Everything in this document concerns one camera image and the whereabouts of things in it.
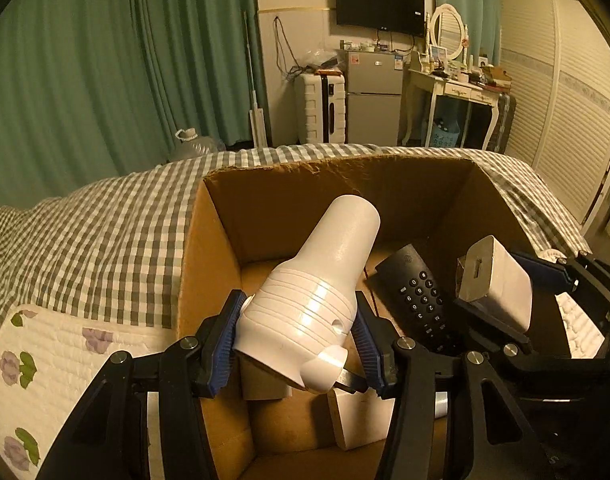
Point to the small brown box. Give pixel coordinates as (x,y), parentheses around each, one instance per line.
(500,75)

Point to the white hair dryer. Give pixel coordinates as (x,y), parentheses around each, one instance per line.
(305,305)

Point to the white charger adapter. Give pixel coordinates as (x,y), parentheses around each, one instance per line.
(500,280)

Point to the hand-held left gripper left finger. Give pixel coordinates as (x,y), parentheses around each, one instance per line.
(225,345)

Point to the dark suitcase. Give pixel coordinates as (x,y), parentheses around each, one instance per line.
(502,122)

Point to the small picture frame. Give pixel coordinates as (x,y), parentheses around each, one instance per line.
(438,54)

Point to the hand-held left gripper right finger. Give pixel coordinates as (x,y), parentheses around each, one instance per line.
(367,345)

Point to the wide teal curtain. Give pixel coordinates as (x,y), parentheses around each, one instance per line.
(60,70)

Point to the white flat mop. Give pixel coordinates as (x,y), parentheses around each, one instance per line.
(259,120)

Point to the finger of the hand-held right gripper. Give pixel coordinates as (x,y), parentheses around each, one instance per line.
(550,375)
(550,270)

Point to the black wall television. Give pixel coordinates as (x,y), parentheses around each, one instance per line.
(380,5)

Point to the white oval mirror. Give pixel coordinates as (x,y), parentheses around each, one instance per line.
(447,30)

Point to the small white box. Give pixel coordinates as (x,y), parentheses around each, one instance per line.
(357,422)

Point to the brown cardboard box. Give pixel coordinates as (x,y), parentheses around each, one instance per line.
(220,260)

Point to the grey checked bedsheet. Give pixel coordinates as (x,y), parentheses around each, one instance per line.
(110,210)

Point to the white louvred wardrobe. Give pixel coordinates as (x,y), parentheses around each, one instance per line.
(560,90)

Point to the teal curtain beside mop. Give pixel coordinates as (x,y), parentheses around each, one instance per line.
(200,50)

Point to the clear plastic bag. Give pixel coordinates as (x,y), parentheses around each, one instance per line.
(319,57)

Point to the grey small fridge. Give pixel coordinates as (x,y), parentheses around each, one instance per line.
(375,100)

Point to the white suitcase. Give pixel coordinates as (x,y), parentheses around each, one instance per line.
(315,110)

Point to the white dressing table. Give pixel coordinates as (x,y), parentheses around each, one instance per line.
(460,90)

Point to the black remote control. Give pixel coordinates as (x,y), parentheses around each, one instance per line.
(420,295)

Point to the blue plastic basket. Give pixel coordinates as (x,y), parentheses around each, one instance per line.
(445,135)

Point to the white floral quilt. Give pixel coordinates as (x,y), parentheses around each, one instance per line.
(75,355)

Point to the clear water jug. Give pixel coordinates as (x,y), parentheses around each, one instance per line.
(197,147)

